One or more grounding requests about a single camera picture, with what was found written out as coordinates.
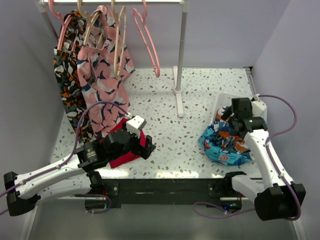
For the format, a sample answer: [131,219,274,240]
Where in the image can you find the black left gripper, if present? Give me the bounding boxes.
[108,121,156,162]

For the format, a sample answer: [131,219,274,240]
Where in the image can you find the beige wooden hanger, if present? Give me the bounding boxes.
[111,0,127,79]

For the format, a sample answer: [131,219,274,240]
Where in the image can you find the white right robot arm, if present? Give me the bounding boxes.
[222,95,306,221]

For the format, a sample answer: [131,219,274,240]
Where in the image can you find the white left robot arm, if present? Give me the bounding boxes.
[3,129,156,217]

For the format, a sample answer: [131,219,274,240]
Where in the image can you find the light blue shark shorts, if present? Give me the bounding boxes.
[198,106,252,166]

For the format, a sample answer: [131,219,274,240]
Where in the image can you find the pink shark shorts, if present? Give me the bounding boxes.
[77,5,135,138]

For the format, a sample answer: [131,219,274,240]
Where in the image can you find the black orange camo shorts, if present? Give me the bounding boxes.
[53,13,87,131]

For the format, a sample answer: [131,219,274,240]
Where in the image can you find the pink empty hanger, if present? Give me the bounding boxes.
[132,0,161,78]

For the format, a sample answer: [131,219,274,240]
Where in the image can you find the wooden hanger with shorts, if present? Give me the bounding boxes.
[77,0,102,46]

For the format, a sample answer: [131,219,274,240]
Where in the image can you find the pink hanger far left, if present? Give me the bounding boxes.
[48,0,80,55]

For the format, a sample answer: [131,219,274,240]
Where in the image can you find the white plastic basket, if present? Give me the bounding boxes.
[211,92,268,123]

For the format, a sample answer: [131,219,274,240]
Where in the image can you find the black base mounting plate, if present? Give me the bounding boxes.
[84,178,244,213]

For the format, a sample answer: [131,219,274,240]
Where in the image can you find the white clothes rack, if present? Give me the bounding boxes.
[34,0,189,118]

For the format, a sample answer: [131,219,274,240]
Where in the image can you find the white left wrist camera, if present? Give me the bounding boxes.
[126,115,147,135]

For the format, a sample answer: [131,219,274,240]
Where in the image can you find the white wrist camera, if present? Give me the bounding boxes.
[126,115,147,135]
[251,94,267,121]

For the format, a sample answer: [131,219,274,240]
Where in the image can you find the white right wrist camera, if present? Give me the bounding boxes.
[251,94,267,121]

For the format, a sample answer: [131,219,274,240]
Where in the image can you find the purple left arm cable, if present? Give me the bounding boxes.
[0,100,133,217]

